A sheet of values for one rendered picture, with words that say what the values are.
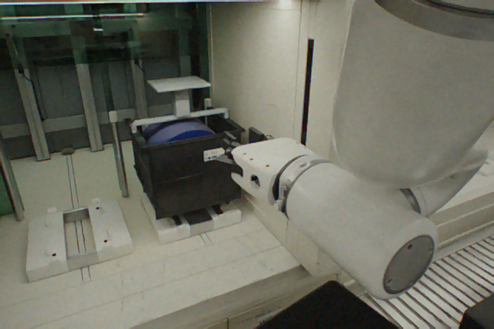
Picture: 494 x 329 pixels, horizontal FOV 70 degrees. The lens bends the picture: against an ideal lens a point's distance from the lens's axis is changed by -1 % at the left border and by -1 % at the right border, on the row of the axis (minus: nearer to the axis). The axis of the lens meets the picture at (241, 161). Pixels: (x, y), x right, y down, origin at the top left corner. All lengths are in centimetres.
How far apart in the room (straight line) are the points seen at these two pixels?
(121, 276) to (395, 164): 68
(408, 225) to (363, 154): 12
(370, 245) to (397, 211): 4
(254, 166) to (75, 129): 109
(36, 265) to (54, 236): 9
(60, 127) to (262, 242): 88
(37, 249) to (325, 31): 72
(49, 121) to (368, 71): 131
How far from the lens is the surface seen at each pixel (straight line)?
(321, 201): 36
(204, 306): 75
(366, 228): 33
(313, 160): 41
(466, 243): 121
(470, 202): 122
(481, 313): 85
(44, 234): 95
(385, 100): 19
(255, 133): 56
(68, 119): 143
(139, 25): 101
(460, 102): 18
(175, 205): 83
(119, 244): 85
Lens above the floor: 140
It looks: 25 degrees down
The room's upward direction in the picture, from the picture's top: straight up
